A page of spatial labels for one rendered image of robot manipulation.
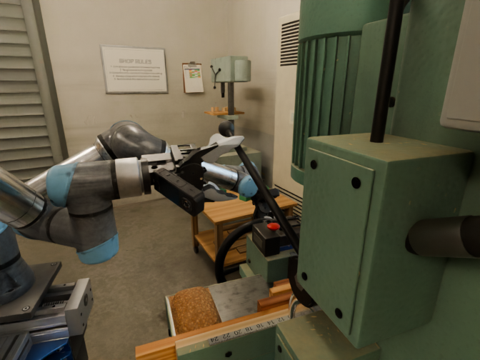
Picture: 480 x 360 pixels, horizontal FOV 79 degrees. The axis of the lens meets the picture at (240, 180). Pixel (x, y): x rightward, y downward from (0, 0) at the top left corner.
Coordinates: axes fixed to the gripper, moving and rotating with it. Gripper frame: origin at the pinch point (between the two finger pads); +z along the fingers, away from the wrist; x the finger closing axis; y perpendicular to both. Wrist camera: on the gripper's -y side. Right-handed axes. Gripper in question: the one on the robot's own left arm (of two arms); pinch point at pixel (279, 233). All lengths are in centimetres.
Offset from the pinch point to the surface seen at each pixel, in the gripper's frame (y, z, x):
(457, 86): -76, 34, 27
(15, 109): 98, -224, 141
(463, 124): -75, 36, 27
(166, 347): -28, 31, 42
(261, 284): -17.8, 21.6, 19.2
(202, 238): 120, -72, 1
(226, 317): -21.1, 27.4, 30.0
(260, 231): -24.5, 11.4, 17.4
